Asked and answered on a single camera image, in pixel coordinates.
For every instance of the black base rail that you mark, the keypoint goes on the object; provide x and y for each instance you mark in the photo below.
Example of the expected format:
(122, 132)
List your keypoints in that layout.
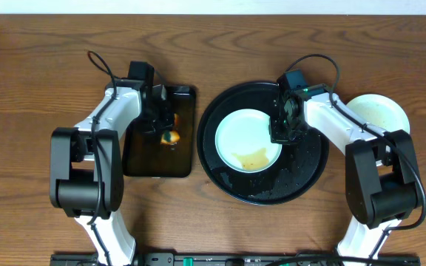
(307, 259)

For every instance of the orange green sponge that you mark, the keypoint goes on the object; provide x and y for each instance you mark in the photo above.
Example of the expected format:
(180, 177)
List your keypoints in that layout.
(171, 137)

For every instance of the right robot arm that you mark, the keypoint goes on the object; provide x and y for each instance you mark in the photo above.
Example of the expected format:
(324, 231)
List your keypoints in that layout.
(382, 183)

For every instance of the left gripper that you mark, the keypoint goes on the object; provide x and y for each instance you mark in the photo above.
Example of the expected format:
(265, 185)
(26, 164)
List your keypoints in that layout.
(160, 120)

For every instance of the black rectangular tray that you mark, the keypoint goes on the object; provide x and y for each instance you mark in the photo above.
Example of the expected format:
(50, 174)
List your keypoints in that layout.
(145, 156)

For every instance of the mint green plate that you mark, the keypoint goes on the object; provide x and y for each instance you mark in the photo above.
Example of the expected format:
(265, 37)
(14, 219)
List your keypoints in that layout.
(243, 141)
(381, 111)

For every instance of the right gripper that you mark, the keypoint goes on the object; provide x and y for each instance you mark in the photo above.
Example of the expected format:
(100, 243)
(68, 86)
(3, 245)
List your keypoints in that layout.
(276, 137)

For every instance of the black round tray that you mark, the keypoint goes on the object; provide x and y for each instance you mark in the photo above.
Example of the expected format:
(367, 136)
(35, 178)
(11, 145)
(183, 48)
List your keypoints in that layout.
(297, 168)

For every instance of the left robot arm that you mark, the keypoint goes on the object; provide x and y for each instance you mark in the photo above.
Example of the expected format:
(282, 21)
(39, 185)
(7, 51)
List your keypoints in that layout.
(86, 172)

